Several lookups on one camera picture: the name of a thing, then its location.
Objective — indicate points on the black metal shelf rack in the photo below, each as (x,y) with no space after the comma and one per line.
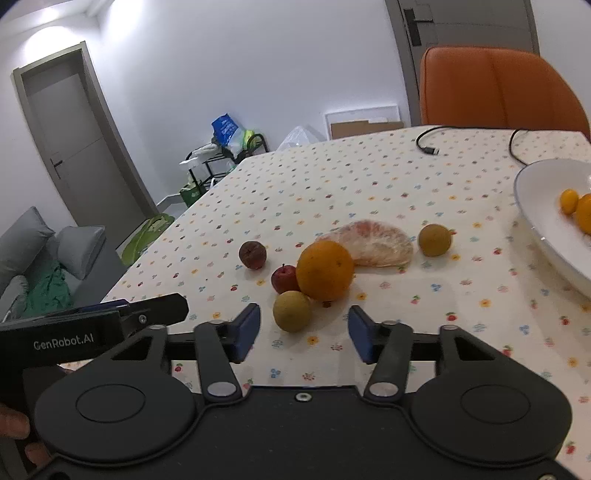
(210,163)

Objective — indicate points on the person's left hand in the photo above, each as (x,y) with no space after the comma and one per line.
(15,425)

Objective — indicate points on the grey side door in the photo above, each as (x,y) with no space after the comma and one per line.
(80,145)

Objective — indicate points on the dark brown passion fruit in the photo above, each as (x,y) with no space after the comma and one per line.
(252,254)

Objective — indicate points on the white ceramic bowl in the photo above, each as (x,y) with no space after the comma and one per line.
(537,188)

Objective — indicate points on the cardboard sheet against wall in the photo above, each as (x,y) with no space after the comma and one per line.
(361,127)

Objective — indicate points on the large orange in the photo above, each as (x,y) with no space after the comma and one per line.
(583,214)
(325,271)

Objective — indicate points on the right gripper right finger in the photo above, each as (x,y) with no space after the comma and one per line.
(387,346)

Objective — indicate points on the translucent plastic bag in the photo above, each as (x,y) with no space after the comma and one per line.
(300,136)

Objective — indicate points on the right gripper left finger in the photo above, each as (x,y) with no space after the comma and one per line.
(218,346)

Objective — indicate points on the large orange front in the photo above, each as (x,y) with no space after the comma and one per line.
(583,214)

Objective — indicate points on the large peeled pomelo segment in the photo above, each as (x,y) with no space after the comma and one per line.
(373,244)

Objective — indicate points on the grey sofa cushion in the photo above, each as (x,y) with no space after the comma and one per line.
(78,248)

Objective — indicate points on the blue plastic bag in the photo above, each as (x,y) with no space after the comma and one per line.
(227,132)

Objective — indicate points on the small kumquat front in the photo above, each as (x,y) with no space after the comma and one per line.
(568,201)

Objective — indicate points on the white framed board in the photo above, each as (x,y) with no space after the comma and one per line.
(389,113)

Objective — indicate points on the floral white tablecloth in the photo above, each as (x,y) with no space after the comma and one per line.
(415,227)

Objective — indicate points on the green-brown round fruit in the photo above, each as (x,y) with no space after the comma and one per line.
(292,311)
(435,240)

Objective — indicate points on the small red apple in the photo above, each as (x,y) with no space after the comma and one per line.
(285,279)

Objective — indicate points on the green carton box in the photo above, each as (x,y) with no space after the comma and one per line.
(191,193)

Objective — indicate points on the green floor mat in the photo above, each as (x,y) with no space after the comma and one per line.
(147,234)

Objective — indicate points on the orange upholstered chair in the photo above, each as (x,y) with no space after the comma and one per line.
(497,88)

